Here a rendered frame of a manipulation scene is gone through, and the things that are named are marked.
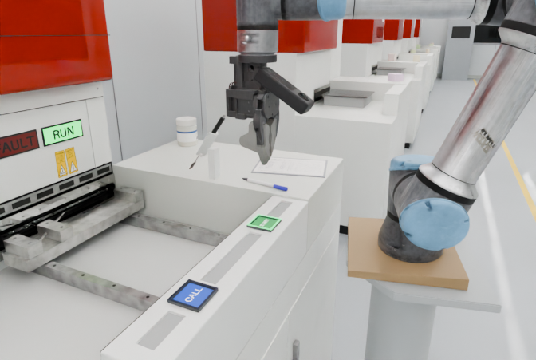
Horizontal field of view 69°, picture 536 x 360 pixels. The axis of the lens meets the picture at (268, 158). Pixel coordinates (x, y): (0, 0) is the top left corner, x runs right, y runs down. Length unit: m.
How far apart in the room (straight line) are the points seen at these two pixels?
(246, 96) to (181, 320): 0.39
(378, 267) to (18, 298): 0.77
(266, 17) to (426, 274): 0.63
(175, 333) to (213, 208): 0.55
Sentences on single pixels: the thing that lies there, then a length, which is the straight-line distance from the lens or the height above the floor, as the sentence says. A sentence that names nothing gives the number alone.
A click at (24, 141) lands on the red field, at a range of 1.08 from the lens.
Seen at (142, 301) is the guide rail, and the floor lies 0.85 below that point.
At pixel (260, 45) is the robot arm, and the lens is 0.71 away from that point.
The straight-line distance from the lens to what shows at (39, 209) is 1.12.
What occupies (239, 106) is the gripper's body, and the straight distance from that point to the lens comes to 0.74.
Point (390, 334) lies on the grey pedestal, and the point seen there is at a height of 0.64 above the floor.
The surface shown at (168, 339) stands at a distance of 0.58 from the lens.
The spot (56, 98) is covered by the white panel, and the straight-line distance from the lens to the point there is 1.13.
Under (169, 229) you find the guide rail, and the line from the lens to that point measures 1.11.
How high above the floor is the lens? 1.35
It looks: 18 degrees down
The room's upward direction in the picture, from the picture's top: straight up
